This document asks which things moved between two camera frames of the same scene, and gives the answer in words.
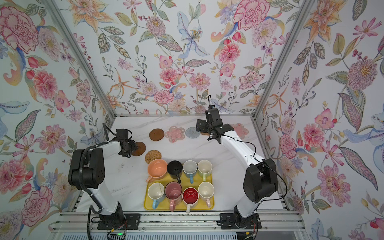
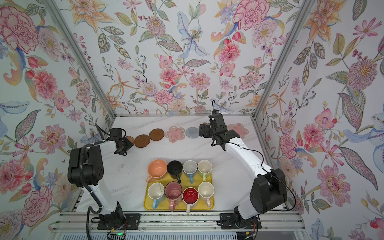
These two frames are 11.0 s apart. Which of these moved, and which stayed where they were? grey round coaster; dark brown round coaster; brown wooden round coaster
Moved: brown wooden round coaster
Stayed: grey round coaster; dark brown round coaster
